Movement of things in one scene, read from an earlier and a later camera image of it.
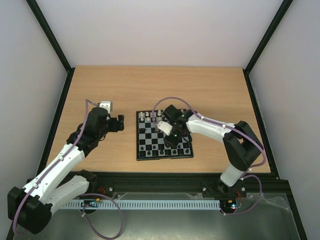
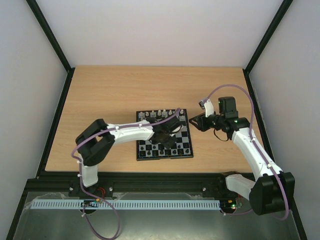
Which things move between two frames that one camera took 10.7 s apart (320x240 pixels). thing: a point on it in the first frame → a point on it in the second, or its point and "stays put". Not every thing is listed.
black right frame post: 285,6 stays put
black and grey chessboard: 150,141 stays put
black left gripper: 115,128 → 168,144
